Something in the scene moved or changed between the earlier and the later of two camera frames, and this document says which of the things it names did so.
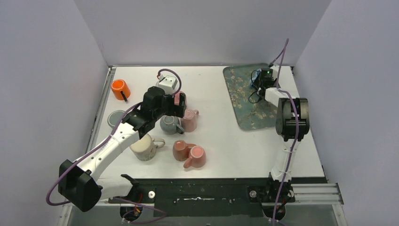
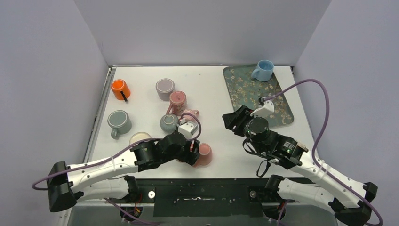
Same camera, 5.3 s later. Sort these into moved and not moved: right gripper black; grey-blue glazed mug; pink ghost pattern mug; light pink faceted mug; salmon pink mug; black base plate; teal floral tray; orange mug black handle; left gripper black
Moved: left gripper black; right gripper black; salmon pink mug
Not moved: black base plate; orange mug black handle; light pink faceted mug; grey-blue glazed mug; teal floral tray; pink ghost pattern mug
